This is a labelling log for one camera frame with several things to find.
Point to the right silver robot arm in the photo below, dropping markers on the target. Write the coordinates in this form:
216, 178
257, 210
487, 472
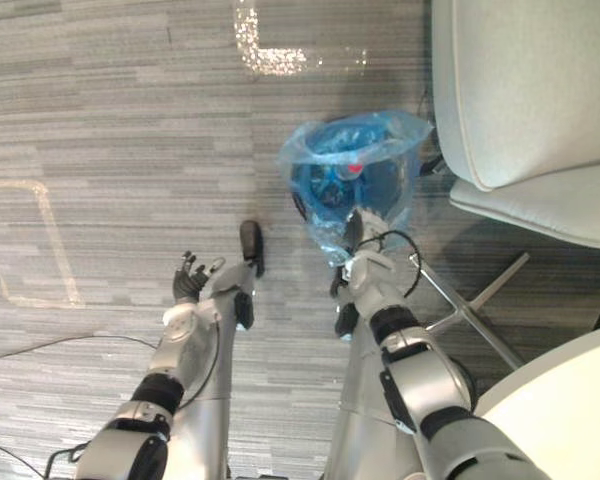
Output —
420, 380

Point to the blue plastic rubbish bag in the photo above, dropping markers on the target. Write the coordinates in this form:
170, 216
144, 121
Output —
325, 150

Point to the metal chair base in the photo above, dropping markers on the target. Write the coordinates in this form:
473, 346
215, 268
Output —
460, 310

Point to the red rubbish piece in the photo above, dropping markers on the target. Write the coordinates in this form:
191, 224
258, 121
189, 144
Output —
355, 168

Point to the small dark rubbish bin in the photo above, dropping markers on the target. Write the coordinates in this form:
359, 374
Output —
380, 172

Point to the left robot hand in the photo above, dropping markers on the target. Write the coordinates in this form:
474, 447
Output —
186, 287

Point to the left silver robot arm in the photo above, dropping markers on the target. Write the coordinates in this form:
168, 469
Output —
130, 435

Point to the left dark robot foot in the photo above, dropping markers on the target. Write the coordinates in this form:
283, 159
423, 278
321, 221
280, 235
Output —
252, 245

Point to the white round table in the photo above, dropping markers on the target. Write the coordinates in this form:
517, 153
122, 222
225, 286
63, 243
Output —
565, 405

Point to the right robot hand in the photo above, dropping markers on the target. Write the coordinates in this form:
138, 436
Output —
372, 225

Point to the white upholstered chair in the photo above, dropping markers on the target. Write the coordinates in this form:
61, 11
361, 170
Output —
525, 100

